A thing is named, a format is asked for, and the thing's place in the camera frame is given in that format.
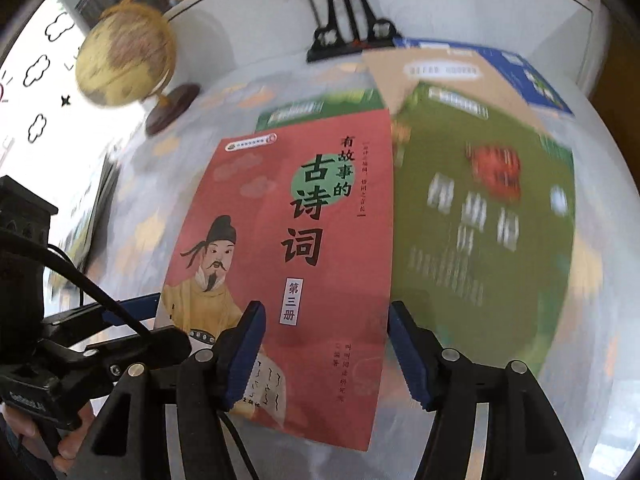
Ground light green frog book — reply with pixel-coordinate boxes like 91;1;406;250
255;88;390;132

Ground person's left hand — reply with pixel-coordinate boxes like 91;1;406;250
0;400;97;476

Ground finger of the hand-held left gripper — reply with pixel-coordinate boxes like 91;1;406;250
84;326;194;380
41;294;162;343

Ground tan book with car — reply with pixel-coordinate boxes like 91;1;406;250
361;46;551;136

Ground black wall decals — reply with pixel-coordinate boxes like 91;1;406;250
0;10;83;146

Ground blue book with sheep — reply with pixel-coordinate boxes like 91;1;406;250
392;36;574;117

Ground antique yellow globe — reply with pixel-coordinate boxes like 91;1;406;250
75;2;202;136

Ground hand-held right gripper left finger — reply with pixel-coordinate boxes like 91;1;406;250
75;300;268;480

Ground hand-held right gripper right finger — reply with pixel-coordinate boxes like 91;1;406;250
388;300;584;480

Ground white title meadow book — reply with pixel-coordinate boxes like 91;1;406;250
64;154;119;281

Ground leaf patterned tablecloth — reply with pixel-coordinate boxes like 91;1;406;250
42;45;621;480

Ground green book with red insect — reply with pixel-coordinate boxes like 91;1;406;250
389;80;577;367

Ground red book with robed man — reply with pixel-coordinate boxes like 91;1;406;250
154;107;394;453

